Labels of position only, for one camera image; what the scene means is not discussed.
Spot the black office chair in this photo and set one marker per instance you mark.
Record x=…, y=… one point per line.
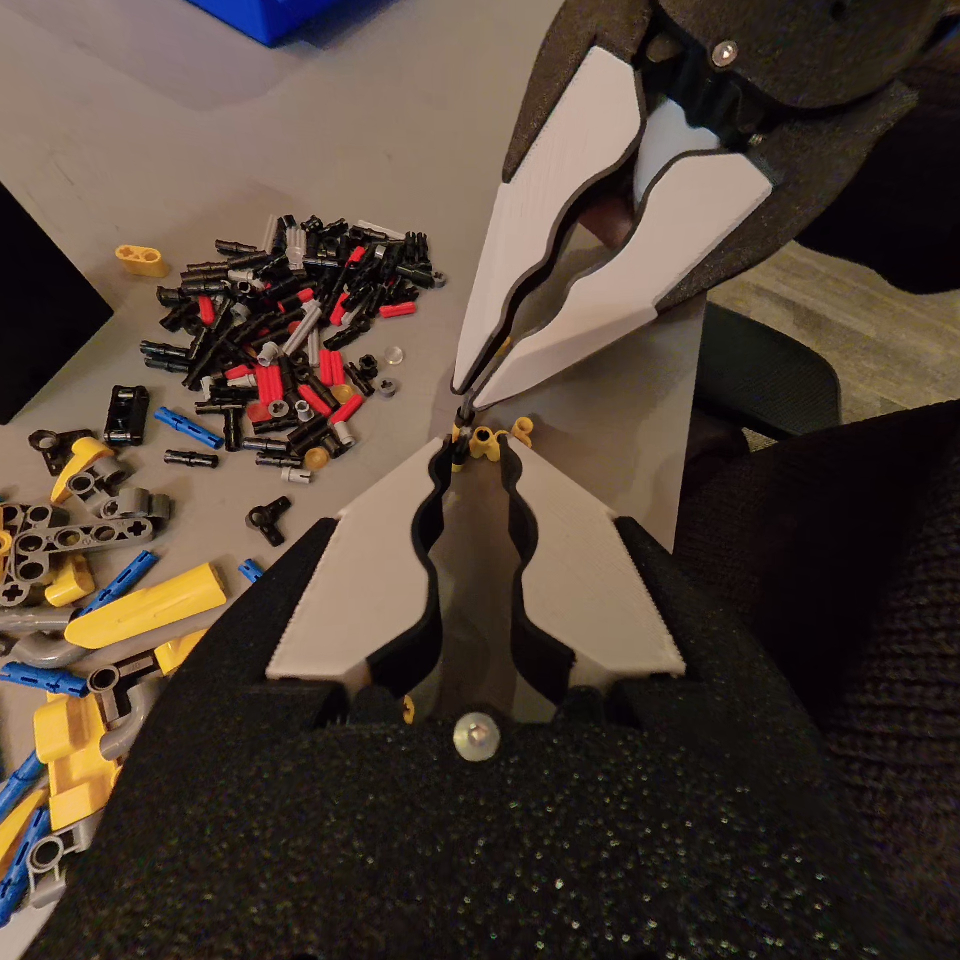
x=772, y=375

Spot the black perforated block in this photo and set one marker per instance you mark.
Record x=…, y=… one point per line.
x=37, y=315

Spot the black two-hole beam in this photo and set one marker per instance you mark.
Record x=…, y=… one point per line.
x=126, y=412

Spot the person's right forearm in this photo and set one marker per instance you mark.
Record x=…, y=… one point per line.
x=892, y=195

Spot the person's right hand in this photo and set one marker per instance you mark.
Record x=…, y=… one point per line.
x=606, y=217

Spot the black knit sweater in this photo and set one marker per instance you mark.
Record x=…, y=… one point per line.
x=862, y=600

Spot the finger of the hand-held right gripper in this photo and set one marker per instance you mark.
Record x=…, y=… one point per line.
x=570, y=142
x=690, y=217

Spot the pile of yellow grey beams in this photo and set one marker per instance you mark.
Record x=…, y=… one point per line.
x=142, y=600

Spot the pile of black red pins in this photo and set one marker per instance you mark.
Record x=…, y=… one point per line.
x=300, y=337

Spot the blue plastic bin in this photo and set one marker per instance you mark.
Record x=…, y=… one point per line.
x=285, y=19

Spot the black friction pin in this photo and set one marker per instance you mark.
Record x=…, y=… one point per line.
x=463, y=415

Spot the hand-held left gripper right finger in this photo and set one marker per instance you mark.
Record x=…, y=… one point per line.
x=600, y=592

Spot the yellow two-hole beam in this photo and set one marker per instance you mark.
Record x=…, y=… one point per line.
x=142, y=260

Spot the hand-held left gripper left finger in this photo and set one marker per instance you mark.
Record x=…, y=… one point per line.
x=352, y=592

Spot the black long pin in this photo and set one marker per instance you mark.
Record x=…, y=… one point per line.
x=191, y=458

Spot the clear round stud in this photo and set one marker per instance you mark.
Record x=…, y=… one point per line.
x=394, y=355

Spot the yellow connector with pins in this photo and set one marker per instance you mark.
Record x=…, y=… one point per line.
x=484, y=444

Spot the blue long pin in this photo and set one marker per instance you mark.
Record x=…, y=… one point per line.
x=187, y=427

